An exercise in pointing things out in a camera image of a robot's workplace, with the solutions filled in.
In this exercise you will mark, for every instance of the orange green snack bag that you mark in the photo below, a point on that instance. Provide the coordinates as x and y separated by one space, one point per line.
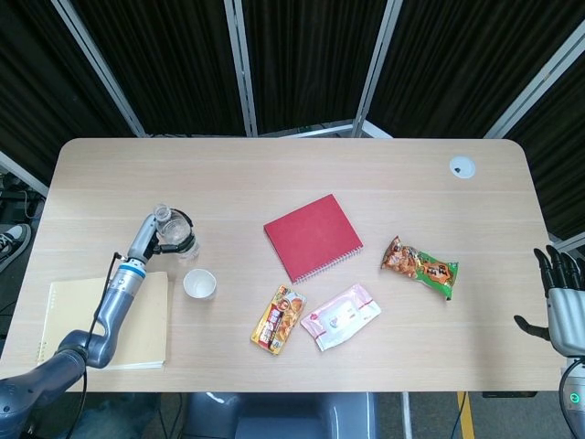
420 267

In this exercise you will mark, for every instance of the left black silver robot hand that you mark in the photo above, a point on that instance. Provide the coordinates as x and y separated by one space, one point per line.
141 238

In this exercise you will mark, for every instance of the white table leg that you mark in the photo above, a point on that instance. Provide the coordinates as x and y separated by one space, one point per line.
407 416

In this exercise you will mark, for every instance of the yellow floor tape strip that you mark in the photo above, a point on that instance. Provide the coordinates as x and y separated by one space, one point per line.
465 416

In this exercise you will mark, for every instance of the black pleated curtain panel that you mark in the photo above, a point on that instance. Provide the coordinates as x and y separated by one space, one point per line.
173 68
45 91
457 59
562 160
311 59

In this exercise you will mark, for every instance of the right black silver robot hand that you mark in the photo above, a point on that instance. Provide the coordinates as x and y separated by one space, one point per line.
569 315

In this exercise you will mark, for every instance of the clear plastic water bottle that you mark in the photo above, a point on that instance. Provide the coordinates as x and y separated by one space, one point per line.
176 231

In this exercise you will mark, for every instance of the white paper cup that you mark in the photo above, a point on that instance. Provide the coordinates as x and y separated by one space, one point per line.
198 284

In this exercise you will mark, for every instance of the yellow curry box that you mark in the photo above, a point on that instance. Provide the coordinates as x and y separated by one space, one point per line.
278 320

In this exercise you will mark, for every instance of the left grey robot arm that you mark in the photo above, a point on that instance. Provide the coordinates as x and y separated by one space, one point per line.
109 320

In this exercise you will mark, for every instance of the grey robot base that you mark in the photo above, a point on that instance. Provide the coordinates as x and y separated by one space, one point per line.
279 418

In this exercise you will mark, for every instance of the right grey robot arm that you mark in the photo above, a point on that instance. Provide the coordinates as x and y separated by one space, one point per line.
575 398

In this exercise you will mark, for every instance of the black white sneaker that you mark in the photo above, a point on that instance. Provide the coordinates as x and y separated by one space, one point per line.
16 242

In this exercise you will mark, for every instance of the red spiral notebook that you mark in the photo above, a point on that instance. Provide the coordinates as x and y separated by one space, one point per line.
313 235

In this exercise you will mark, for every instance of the grey metal screen frame post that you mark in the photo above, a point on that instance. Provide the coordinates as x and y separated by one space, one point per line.
98 64
539 78
375 68
241 68
23 174

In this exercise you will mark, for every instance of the beige spiral notebook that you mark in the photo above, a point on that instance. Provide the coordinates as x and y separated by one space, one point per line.
151 320

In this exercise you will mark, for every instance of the pink white wet wipes pack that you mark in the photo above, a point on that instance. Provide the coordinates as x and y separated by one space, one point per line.
340 316

